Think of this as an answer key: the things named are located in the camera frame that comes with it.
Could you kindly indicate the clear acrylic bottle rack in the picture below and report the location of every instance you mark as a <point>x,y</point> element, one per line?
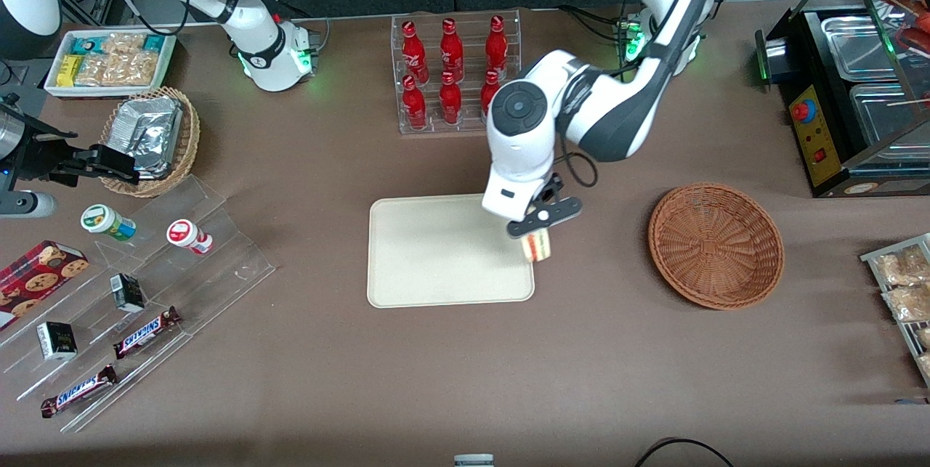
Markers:
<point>436,127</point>

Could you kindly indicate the clear acrylic stepped shelf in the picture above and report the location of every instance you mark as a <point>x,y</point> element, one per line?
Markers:
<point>218,264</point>

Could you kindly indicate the yellow snack pack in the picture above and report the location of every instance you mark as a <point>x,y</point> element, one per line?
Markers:
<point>69,69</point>

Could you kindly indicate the small black carton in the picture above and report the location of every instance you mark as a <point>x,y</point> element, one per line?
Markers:
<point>57,340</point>
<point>128,293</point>

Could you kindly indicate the teal snack pack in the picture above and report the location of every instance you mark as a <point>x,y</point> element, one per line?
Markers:
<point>85,44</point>
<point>154,42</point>

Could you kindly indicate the red lid white cup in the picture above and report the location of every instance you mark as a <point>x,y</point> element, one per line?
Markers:
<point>185,234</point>

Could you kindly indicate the light tan wicker basket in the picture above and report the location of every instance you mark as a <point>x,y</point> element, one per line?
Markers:
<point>187,140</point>

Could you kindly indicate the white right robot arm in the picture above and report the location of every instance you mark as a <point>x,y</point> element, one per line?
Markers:
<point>254,53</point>

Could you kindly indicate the beige rectangular tray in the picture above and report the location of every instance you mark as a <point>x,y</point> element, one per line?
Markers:
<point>436,249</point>

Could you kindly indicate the gray snack tray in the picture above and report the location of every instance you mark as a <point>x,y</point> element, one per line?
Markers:
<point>872,258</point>

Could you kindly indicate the clear bag of fried snacks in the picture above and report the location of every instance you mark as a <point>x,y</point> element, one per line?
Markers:
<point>901,267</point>
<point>926,364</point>
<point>908,303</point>
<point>925,338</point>

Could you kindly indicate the red cola bottle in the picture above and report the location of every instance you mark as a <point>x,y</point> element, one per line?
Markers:
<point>413,53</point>
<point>490,86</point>
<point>450,104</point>
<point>414,107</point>
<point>496,46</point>
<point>451,49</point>

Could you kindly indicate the Snickers chocolate bar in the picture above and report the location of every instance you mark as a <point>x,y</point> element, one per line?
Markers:
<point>78,391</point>
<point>145,333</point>

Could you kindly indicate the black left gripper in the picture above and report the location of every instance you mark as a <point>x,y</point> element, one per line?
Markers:
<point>549,191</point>

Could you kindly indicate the steel pan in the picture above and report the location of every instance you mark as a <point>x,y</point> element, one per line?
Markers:
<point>861,49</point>
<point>883,118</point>

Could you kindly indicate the clear bag of crackers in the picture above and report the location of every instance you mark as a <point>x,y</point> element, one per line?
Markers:
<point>120,69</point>
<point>123,43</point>

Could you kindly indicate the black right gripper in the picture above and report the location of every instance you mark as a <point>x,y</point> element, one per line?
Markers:
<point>38,159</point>

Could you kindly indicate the black machine with yellow panel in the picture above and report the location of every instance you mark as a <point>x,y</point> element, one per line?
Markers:
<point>817,140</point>

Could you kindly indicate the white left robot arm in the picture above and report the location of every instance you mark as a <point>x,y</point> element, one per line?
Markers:
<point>617,111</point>

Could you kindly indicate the green lid white cup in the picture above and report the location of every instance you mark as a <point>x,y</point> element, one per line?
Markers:
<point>105,221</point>

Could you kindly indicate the red cookie box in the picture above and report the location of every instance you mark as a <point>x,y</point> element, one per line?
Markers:
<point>36,278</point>

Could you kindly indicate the triangular sandwich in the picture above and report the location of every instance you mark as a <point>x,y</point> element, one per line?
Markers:
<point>538,248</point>

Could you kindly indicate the white rectangular snack box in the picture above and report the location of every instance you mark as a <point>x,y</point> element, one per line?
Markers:
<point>51,86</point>

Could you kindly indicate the silver foil pouch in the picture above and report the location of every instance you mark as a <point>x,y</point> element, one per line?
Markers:
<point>145,133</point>

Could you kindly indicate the brown round wicker basket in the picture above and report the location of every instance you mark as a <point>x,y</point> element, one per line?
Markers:
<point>716,245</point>

